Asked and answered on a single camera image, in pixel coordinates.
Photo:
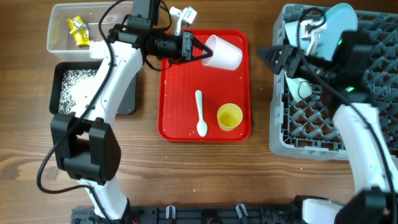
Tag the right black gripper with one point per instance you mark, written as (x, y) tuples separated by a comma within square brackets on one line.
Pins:
[(287, 51)]

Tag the black plastic tray bin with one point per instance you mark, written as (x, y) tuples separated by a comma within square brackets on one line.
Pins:
[(128, 102)]

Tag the pink plastic cup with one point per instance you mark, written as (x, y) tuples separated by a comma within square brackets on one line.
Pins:
[(225, 56)]

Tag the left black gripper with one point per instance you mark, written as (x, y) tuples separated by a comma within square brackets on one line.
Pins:
[(183, 51)]

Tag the yellow foil wrapper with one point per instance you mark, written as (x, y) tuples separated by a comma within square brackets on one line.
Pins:
[(79, 31)]

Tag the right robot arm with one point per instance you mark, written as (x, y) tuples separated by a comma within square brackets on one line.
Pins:
[(356, 117)]

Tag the clear plastic bin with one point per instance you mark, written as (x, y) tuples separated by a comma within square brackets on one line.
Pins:
[(61, 42)]

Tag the white tissue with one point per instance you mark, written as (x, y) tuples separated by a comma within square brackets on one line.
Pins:
[(98, 50)]

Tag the red serving tray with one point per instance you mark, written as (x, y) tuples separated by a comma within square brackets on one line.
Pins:
[(177, 112)]

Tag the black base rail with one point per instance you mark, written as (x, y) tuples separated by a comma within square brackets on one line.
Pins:
[(241, 213)]

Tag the grey dishwasher rack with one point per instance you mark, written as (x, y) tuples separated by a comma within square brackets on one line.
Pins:
[(305, 130)]

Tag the light blue plate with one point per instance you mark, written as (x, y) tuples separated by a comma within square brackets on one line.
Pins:
[(339, 18)]

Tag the light blue bowl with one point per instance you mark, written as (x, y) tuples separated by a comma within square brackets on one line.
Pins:
[(290, 31)]

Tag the mint green bowl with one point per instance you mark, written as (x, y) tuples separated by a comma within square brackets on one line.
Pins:
[(299, 88)]

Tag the white rice pile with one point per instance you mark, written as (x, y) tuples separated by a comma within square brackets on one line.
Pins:
[(74, 88)]

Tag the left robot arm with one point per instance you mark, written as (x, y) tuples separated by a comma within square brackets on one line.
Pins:
[(85, 146)]

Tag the yellow plastic cup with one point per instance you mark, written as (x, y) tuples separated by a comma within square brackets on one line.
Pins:
[(229, 116)]

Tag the white plastic spoon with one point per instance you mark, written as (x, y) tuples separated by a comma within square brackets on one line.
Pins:
[(202, 127)]

